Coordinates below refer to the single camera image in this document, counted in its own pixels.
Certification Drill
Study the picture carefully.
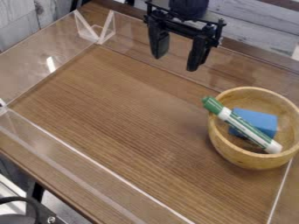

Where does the green and white marker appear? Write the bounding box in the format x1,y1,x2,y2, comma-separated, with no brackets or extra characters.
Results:
201,96,282,154

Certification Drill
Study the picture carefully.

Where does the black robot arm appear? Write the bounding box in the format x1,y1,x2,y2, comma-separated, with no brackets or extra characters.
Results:
143,0,226,72

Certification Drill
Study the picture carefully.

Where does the blue foam block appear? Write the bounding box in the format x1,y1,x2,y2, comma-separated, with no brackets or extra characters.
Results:
232,108,277,138

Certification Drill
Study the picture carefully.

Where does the black clamp with bolt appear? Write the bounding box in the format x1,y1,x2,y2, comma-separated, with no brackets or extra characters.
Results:
38,205,67,224

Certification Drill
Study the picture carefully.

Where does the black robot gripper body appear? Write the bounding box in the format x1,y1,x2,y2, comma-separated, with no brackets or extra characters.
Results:
143,0,226,47

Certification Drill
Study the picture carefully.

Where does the black metal table leg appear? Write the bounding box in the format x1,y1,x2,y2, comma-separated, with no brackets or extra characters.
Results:
31,182,45,202

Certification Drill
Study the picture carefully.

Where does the black cable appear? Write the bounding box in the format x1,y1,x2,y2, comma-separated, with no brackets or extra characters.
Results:
0,196,42,224

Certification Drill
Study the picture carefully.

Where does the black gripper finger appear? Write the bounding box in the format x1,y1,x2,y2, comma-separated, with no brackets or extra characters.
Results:
147,17,169,60
186,36,209,72

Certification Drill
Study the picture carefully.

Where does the brown wooden bowl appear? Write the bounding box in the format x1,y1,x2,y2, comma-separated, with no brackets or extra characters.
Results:
208,87,299,170

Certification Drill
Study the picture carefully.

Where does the clear acrylic tray wall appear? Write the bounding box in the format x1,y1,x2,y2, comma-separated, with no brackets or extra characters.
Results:
0,8,299,224

